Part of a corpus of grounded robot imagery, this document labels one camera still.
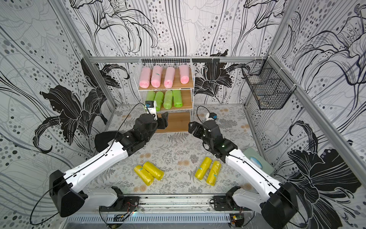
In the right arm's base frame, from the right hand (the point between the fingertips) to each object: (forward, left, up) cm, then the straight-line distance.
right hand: (195, 125), depth 77 cm
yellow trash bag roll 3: (-17, -4, -20) cm, 27 cm away
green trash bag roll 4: (+15, +10, +4) cm, 18 cm away
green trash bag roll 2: (+18, +22, +4) cm, 29 cm away
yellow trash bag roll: (-22, +29, -19) cm, 40 cm away
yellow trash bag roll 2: (-19, +24, -19) cm, 36 cm away
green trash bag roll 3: (+12, +16, +5) cm, 21 cm away
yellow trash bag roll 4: (-19, -11, -19) cm, 29 cm away
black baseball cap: (+1, +62, -16) cm, 64 cm away
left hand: (+2, +17, +6) cm, 18 cm away
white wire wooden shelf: (+22, +12, -20) cm, 32 cm away
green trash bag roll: (+20, +28, +4) cm, 34 cm away
